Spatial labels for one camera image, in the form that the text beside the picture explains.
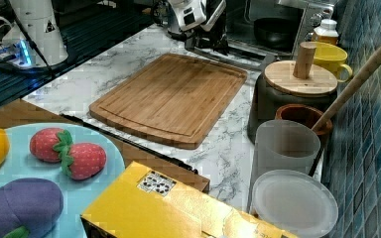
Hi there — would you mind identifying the dark jar with wooden lid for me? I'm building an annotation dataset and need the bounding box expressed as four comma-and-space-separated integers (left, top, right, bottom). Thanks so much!
247, 53, 337, 143

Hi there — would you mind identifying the bottle with white cap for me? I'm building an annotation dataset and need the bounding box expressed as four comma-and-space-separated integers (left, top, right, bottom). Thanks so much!
312, 19, 338, 45

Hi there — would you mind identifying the purple toy eggplant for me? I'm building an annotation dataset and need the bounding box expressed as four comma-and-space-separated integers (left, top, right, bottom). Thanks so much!
0, 178, 64, 238

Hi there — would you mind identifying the yellow mug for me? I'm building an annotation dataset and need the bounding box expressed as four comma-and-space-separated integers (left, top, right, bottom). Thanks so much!
314, 42, 353, 82

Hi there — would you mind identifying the toy strawberry lower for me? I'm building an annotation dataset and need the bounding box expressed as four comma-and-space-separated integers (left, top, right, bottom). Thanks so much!
30, 128, 72, 163

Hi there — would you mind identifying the toy strawberry upper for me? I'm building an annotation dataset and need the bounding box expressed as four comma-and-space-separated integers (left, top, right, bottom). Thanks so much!
61, 143, 106, 180

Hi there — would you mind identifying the frosted plastic cup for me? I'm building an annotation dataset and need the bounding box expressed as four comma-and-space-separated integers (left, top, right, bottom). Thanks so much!
250, 120, 320, 185

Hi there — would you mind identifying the black pan inside oven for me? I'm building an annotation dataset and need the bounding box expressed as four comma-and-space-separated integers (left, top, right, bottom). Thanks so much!
253, 18, 299, 50

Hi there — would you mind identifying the lidded frosted plastic container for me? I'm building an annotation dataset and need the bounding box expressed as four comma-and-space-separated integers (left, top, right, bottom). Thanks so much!
250, 170, 338, 238

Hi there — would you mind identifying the toy strawberry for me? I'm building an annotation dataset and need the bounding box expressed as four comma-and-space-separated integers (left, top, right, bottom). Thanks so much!
61, 143, 106, 180
30, 128, 72, 163

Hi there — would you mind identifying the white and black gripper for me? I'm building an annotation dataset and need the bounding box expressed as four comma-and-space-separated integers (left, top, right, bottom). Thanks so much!
167, 0, 226, 42

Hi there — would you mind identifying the brown utensil cup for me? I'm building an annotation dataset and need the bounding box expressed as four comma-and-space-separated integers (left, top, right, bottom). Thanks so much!
275, 104, 333, 146

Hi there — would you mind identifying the light blue plate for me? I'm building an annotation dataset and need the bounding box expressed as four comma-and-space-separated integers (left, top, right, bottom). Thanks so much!
0, 123, 125, 238

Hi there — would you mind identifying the yellow cereal box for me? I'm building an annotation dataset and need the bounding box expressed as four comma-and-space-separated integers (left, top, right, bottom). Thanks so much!
81, 163, 298, 238

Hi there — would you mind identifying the bamboo cutting board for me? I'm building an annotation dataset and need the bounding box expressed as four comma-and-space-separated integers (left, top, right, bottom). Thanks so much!
89, 54, 247, 150

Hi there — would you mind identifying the stainless steel toaster oven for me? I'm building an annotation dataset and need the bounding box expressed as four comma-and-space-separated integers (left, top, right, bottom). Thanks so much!
186, 0, 338, 70

